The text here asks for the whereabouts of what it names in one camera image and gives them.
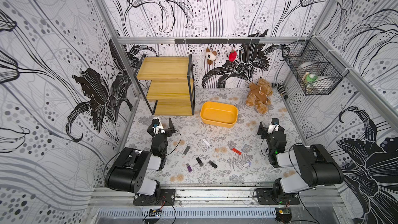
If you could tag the brown teddy bear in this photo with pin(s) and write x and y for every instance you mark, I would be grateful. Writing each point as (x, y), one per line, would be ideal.
(259, 96)

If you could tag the black power connector box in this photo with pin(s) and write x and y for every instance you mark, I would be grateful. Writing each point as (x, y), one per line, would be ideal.
(283, 215)

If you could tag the black hanging rail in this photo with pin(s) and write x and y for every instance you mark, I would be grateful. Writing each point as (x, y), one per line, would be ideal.
(217, 41)

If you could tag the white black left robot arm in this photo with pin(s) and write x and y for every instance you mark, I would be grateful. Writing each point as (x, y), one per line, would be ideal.
(128, 173)

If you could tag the purple usb flash drive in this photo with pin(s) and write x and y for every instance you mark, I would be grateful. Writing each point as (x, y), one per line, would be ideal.
(189, 167)

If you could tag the white lilac usb flash drive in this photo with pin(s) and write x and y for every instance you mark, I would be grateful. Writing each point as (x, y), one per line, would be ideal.
(246, 165)

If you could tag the yellow plastic storage box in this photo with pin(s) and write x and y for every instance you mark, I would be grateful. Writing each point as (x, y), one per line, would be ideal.
(219, 114)

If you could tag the striped black white object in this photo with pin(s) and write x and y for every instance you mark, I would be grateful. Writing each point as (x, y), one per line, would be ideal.
(281, 89)

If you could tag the green white bottle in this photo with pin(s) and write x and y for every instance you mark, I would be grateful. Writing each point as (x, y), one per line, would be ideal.
(310, 78)

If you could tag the small circuit board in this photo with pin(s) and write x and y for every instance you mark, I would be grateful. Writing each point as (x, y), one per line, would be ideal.
(155, 213)

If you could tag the wooden shelf black frame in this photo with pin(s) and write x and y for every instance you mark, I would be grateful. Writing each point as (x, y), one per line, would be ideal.
(167, 85)

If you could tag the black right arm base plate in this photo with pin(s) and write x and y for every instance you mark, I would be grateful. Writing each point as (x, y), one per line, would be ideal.
(267, 196)

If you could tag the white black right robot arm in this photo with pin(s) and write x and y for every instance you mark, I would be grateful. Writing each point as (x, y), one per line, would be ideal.
(313, 166)

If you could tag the red usb flash drive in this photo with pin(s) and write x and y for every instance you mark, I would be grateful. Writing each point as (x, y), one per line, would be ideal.
(236, 151)

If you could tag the hanging dog plush toy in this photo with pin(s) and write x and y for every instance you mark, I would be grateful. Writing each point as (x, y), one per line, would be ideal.
(210, 56)

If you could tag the white bowl in basket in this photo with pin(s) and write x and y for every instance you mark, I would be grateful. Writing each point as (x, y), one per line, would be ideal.
(309, 66)

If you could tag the grey usb flash drive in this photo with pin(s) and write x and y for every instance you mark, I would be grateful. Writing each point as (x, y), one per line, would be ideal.
(186, 150)

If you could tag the dark brown usb flash drive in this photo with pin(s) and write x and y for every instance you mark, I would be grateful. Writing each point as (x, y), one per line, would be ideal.
(213, 164)

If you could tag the black usb flash drive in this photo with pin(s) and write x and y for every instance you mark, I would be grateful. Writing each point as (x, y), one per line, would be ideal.
(199, 162)

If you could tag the hanging red plush toy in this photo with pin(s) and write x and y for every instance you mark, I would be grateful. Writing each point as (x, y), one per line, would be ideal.
(232, 56)

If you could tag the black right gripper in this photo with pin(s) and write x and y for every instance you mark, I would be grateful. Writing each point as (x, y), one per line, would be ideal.
(270, 134)

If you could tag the black wire basket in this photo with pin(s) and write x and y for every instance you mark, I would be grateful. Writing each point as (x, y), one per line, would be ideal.
(330, 75)

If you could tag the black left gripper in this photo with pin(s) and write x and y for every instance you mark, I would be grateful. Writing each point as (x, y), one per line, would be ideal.
(169, 131)

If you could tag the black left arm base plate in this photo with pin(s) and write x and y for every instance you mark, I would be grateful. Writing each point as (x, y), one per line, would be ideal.
(160, 197)

